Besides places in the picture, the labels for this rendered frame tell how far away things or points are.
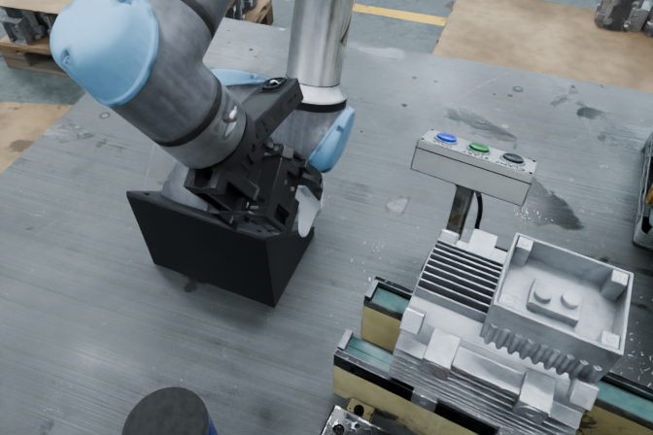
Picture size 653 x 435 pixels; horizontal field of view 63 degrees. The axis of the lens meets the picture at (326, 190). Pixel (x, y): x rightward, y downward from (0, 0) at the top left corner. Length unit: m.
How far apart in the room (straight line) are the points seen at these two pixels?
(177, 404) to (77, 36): 0.26
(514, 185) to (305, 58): 0.35
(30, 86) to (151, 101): 2.71
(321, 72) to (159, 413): 0.54
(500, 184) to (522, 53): 2.10
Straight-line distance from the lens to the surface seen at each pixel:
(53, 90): 3.02
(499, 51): 2.84
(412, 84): 1.38
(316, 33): 0.79
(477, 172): 0.79
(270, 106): 0.53
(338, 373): 0.79
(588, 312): 0.62
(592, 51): 3.01
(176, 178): 0.89
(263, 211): 0.50
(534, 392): 0.60
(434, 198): 1.10
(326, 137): 0.81
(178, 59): 0.41
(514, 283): 0.61
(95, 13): 0.40
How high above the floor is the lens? 1.60
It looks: 47 degrees down
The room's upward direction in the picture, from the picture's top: straight up
